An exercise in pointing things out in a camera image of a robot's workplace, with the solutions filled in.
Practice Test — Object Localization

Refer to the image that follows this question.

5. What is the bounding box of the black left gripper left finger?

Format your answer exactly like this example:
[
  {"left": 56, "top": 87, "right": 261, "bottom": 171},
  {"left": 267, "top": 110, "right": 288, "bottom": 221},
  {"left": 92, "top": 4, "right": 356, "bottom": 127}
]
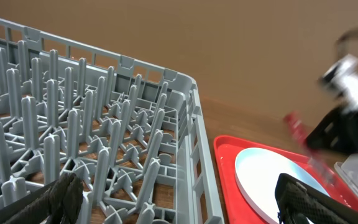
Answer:
[{"left": 6, "top": 173, "right": 83, "bottom": 224}]

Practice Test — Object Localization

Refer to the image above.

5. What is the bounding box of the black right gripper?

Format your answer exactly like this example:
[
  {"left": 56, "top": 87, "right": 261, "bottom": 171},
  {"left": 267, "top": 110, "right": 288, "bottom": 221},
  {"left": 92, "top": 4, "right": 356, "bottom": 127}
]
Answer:
[{"left": 306, "top": 106, "right": 358, "bottom": 154}]

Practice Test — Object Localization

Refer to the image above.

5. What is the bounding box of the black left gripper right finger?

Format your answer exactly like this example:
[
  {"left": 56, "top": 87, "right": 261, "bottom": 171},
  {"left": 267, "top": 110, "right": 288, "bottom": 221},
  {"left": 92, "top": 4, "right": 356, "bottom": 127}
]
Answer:
[{"left": 275, "top": 173, "right": 358, "bottom": 224}]

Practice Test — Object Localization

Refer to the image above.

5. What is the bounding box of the red ketchup sachet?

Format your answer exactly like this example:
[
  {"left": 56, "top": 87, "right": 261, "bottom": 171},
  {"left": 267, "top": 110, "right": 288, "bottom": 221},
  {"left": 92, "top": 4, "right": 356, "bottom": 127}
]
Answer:
[{"left": 283, "top": 111, "right": 337, "bottom": 184}]

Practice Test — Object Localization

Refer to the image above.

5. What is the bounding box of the grey dishwasher rack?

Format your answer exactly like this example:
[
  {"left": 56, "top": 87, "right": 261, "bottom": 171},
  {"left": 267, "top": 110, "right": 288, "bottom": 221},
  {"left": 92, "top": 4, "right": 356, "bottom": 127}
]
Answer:
[{"left": 0, "top": 18, "right": 224, "bottom": 223}]

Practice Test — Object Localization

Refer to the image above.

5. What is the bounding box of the large white plate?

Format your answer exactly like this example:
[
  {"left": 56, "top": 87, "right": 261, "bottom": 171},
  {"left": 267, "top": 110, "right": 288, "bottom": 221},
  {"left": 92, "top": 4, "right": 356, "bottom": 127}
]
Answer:
[{"left": 234, "top": 147, "right": 328, "bottom": 223}]

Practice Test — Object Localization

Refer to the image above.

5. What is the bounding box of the red plastic tray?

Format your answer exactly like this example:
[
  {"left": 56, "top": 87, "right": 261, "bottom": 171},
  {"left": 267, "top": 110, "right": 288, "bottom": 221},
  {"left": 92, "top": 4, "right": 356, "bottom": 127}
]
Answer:
[{"left": 214, "top": 136, "right": 358, "bottom": 223}]

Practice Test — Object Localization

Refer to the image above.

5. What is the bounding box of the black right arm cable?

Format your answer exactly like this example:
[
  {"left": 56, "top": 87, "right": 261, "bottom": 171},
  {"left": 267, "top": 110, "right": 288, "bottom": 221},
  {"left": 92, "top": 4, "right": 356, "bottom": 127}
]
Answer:
[{"left": 334, "top": 26, "right": 358, "bottom": 60}]

